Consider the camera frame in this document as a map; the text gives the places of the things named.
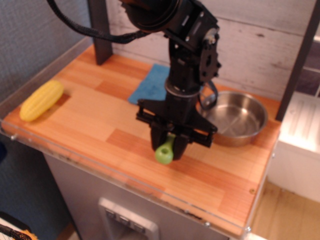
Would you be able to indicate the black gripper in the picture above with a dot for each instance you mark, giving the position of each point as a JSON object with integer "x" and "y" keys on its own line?
{"x": 176, "y": 115}

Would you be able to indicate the green handled grey spatula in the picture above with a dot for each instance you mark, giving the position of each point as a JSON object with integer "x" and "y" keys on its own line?
{"x": 164, "y": 154}

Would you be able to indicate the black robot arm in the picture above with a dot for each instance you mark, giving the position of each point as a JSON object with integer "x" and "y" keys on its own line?
{"x": 193, "y": 35}

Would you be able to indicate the blue rag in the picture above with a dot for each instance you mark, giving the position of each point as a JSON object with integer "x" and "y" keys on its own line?
{"x": 152, "y": 86}

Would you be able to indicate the silver pot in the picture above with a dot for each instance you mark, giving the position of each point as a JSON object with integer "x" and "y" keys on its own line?
{"x": 239, "y": 118}

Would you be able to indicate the silver dispenser panel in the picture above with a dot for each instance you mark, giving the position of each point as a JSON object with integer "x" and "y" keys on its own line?
{"x": 121, "y": 223}

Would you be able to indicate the grey toy fridge cabinet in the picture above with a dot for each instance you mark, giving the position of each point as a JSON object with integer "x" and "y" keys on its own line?
{"x": 81, "y": 190}

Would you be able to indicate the yellow toy corn cob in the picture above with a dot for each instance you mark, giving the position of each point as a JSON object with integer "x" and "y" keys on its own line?
{"x": 41, "y": 100}

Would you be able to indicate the orange object bottom left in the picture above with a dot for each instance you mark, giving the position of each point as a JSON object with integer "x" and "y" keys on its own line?
{"x": 30, "y": 234}

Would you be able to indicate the dark left shelf post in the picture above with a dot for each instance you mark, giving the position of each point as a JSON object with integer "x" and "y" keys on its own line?
{"x": 99, "y": 21}

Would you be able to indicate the dark shelf post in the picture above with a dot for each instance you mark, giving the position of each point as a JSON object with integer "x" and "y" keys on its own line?
{"x": 300, "y": 61}
{"x": 99, "y": 21}

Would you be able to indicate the dark right shelf post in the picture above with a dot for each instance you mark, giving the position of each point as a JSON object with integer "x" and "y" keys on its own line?
{"x": 300, "y": 61}

